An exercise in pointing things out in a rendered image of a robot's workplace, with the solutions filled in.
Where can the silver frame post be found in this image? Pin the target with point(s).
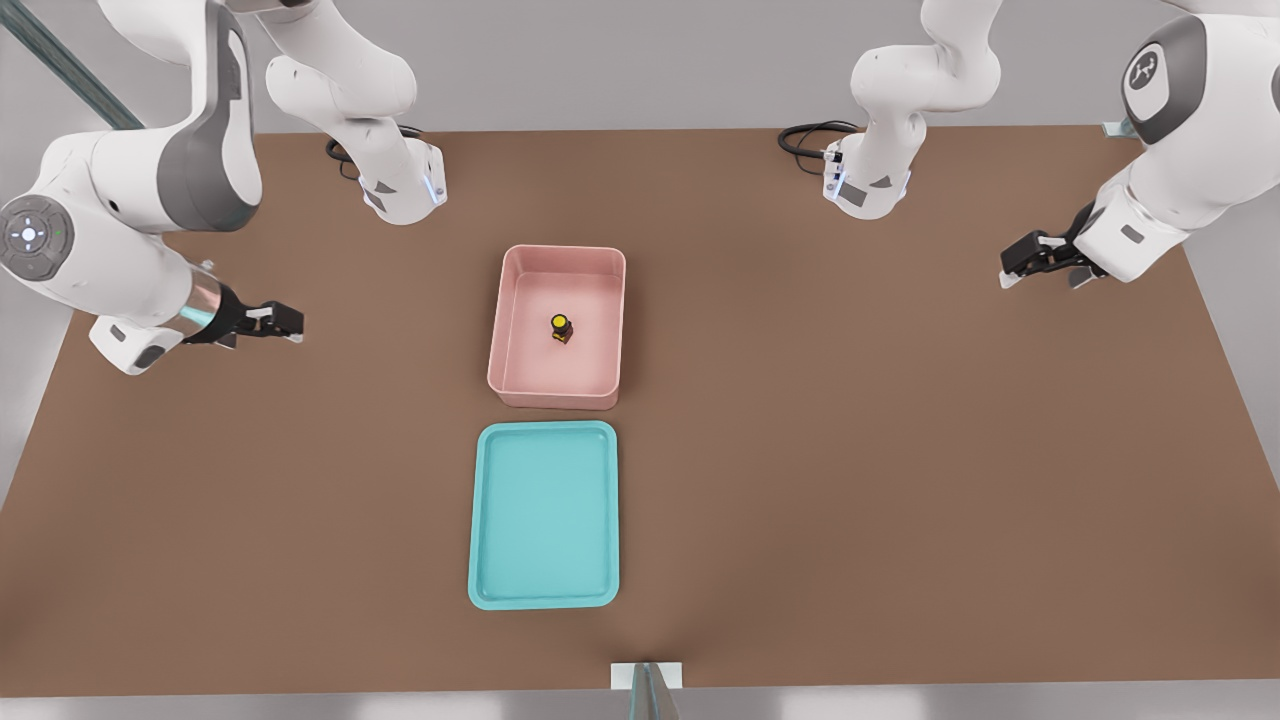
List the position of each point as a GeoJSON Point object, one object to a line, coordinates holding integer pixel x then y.
{"type": "Point", "coordinates": [70, 70]}
{"type": "Point", "coordinates": [1120, 128]}
{"type": "Point", "coordinates": [650, 685]}

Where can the pink plastic box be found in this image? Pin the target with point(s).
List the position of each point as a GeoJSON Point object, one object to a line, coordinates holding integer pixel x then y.
{"type": "Point", "coordinates": [540, 385]}

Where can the pale blue-green tray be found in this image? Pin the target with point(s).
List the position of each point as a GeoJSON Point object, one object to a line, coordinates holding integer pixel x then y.
{"type": "Point", "coordinates": [545, 520]}

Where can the yellow and black button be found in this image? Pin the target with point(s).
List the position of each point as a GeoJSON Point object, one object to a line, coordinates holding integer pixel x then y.
{"type": "Point", "coordinates": [561, 327]}

